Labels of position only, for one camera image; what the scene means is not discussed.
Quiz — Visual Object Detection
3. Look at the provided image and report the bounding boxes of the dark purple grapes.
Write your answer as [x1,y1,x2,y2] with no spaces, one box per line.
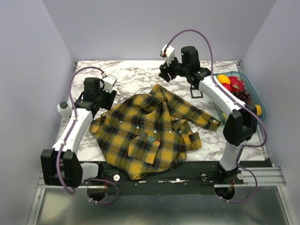
[233,90,252,105]

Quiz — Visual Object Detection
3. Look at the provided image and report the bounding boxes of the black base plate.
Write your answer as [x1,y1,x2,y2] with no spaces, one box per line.
[64,159,272,199]

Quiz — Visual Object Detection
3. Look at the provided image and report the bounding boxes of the aluminium rail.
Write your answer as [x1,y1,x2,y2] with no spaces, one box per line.
[37,166,287,188]

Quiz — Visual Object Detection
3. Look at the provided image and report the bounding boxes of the purple cable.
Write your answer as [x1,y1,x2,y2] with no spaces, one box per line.
[56,67,119,205]
[164,29,268,204]

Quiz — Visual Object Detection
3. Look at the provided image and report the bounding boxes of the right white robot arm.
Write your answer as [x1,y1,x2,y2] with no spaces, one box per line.
[159,45,257,184]

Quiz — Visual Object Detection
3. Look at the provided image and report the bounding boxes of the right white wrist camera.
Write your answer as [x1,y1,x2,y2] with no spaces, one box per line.
[160,44,175,66]

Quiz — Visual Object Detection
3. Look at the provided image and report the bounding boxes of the white bottle black cap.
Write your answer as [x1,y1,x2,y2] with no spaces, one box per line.
[57,101,72,120]

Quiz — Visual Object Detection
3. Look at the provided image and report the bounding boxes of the red apple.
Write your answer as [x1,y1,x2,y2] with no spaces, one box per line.
[222,83,232,92]

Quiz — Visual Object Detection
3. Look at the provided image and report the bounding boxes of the teal plastic fruit bin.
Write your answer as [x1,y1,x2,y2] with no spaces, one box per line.
[214,71,266,121]

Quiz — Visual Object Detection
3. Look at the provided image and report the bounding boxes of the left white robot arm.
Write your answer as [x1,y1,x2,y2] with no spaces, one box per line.
[41,75,117,188]

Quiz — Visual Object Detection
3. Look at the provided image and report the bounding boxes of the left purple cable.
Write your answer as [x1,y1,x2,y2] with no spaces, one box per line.
[56,67,119,205]

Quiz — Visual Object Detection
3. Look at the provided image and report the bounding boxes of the right black display frame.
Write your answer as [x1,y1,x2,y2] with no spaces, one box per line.
[190,83,203,99]

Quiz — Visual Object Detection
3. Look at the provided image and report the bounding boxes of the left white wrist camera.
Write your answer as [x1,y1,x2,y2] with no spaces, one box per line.
[102,75,117,93]

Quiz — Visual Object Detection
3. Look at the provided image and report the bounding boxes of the yellow plaid flannel shirt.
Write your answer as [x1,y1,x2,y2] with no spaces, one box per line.
[89,84,221,180]

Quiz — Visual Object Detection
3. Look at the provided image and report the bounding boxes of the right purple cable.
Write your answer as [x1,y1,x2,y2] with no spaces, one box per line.
[164,29,268,204]

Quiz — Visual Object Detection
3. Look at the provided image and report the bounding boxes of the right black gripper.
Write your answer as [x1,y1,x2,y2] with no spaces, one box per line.
[158,54,189,83]

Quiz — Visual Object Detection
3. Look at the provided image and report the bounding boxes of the orange fruit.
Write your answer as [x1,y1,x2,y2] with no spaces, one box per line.
[255,105,262,116]

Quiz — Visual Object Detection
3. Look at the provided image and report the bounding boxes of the red dragon fruit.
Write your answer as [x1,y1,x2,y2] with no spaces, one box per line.
[229,76,245,92]

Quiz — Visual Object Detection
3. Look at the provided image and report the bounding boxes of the blue green round brooch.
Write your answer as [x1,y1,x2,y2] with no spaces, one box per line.
[148,136,156,142]

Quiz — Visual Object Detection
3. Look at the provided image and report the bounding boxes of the yellow mango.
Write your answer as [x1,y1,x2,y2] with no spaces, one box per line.
[217,74,231,85]

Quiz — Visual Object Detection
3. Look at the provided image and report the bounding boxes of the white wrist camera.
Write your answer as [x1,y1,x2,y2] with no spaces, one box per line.
[160,44,175,66]
[102,75,117,93]

